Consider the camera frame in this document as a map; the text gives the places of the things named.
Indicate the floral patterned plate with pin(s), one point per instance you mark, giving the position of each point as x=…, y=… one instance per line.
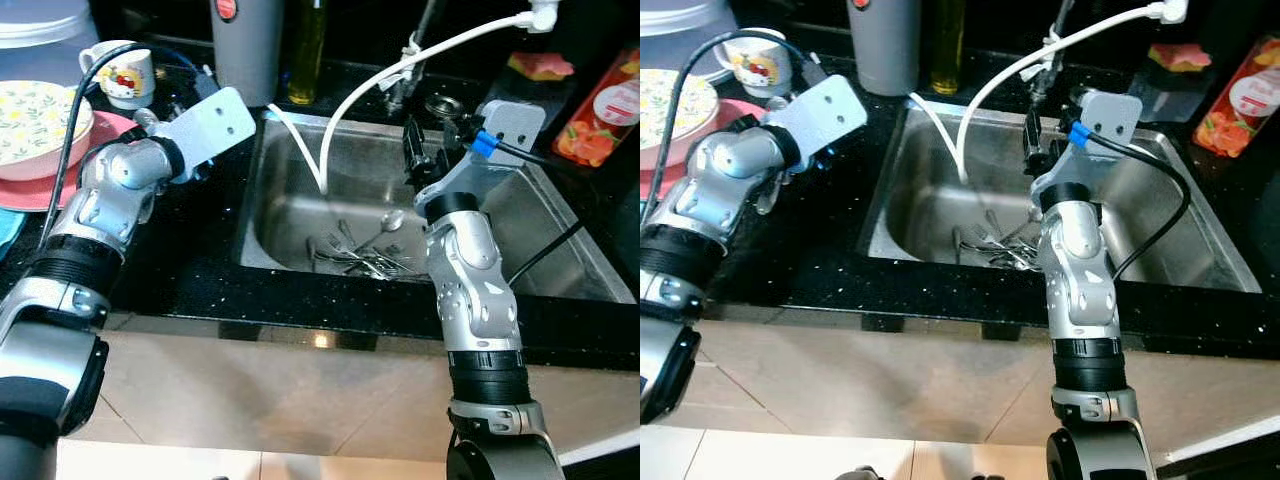
x=35, y=120
x=670, y=105

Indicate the pink plate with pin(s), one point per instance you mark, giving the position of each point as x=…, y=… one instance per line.
x=740, y=112
x=30, y=195

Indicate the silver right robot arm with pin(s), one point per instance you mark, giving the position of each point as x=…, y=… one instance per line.
x=470, y=270
x=1080, y=260

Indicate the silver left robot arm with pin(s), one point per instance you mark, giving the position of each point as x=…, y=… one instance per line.
x=730, y=170
x=110, y=190

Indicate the round metal sink strainer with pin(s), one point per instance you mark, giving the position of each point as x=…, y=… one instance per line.
x=442, y=105
x=1072, y=96

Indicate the long metal spoon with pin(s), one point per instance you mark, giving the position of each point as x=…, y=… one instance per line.
x=393, y=218

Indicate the olive oil bottle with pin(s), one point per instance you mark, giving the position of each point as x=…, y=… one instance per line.
x=946, y=50
x=307, y=55

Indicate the stainless steel sink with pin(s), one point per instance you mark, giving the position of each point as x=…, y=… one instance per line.
x=920, y=220
x=290, y=230

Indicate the pink and yellow sponge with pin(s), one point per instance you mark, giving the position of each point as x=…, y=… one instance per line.
x=1180, y=57
x=540, y=66

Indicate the grey tumbler with red logo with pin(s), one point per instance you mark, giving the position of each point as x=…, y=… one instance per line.
x=885, y=50
x=248, y=55

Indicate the red peach soap bottle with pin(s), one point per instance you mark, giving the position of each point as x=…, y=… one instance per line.
x=1245, y=100
x=605, y=105

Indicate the beige cabinet front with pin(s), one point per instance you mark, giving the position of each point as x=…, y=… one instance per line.
x=900, y=380
x=300, y=390

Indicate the white cartoon cat mug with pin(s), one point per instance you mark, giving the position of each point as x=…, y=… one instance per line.
x=760, y=68
x=125, y=75

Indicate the translucent plastic lidded container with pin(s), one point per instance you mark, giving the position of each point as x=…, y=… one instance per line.
x=40, y=35
x=680, y=30

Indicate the blue towel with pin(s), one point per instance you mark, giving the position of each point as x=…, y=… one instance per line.
x=8, y=235

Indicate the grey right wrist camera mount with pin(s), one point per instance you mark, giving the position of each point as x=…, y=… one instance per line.
x=500, y=130
x=1110, y=115

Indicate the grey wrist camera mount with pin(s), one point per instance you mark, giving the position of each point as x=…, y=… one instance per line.
x=825, y=110
x=1110, y=115
x=210, y=125
x=500, y=130

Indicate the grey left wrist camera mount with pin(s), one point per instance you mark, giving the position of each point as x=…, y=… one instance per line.
x=210, y=125
x=825, y=110

